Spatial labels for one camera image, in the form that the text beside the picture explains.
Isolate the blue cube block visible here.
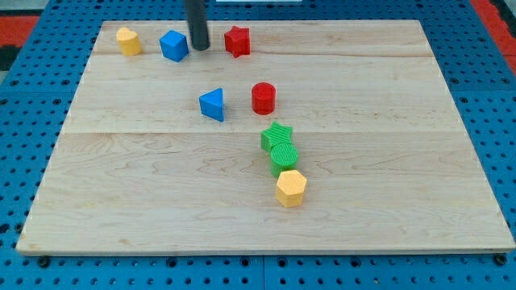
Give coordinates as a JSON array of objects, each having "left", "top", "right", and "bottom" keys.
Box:
[{"left": 160, "top": 30, "right": 189, "bottom": 62}]

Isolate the green star block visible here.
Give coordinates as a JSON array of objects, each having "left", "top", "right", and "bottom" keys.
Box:
[{"left": 260, "top": 121, "right": 293, "bottom": 153}]

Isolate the green cylinder block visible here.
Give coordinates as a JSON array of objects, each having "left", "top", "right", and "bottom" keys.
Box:
[{"left": 270, "top": 143, "right": 298, "bottom": 177}]

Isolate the red cylinder block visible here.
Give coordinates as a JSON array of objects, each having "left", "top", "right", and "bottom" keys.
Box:
[{"left": 252, "top": 82, "right": 277, "bottom": 115}]

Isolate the yellow hexagon block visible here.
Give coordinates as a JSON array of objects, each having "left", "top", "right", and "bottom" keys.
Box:
[{"left": 276, "top": 170, "right": 307, "bottom": 208}]

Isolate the light wooden board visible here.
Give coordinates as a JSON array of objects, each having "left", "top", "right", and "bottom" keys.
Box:
[{"left": 16, "top": 20, "right": 515, "bottom": 256}]

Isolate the blue triangle block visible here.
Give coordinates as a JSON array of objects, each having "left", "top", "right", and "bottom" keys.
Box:
[{"left": 199, "top": 88, "right": 224, "bottom": 122}]

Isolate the red star block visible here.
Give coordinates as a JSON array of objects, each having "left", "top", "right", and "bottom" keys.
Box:
[{"left": 224, "top": 26, "right": 251, "bottom": 58}]

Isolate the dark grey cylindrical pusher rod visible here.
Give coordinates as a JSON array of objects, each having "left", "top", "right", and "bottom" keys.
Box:
[{"left": 183, "top": 0, "right": 210, "bottom": 51}]

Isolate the yellow heart block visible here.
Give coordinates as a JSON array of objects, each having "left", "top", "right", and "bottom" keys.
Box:
[{"left": 115, "top": 27, "right": 143, "bottom": 56}]

